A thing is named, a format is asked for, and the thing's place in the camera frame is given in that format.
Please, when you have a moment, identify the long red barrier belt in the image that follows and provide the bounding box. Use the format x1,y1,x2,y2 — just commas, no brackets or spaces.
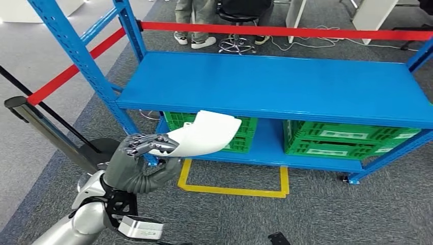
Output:
140,20,433,42

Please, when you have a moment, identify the standing person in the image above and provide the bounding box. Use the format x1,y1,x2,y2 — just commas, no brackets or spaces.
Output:
173,0,217,50

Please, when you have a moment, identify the black office chair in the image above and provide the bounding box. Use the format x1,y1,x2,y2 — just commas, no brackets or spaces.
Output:
392,0,433,52

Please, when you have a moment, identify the black flat object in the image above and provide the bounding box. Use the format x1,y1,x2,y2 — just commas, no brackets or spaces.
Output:
268,232,292,245

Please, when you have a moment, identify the black round stool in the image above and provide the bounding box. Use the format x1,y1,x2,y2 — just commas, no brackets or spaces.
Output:
218,8,258,56

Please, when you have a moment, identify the short red barrier belt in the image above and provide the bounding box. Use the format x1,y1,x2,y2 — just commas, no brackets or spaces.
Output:
27,28,127,106

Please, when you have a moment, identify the white cable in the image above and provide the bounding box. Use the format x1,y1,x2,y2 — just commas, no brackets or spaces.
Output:
269,25,420,52

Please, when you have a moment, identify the white curved plastic part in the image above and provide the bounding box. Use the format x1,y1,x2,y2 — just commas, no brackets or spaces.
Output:
148,110,243,158

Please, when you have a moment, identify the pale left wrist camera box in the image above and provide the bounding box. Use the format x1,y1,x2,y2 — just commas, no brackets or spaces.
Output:
117,215,164,241

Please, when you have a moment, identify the white desk panel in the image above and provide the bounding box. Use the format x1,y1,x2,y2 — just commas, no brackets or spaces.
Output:
351,0,400,45
285,0,308,44

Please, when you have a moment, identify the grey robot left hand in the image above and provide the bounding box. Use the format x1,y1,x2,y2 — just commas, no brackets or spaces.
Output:
103,133,182,195

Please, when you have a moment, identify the green plastic crate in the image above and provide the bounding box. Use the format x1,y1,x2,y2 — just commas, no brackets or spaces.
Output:
221,134,254,155
163,111,258,138
284,138,395,160
283,120,422,146

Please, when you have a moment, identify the seated person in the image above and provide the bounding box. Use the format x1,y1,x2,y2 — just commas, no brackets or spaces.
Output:
220,0,273,45

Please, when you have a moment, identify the white block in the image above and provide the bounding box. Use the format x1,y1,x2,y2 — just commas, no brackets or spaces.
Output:
0,0,85,23

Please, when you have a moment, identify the blue metal shelf rack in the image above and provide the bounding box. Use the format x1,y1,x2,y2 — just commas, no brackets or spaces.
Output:
27,0,433,186

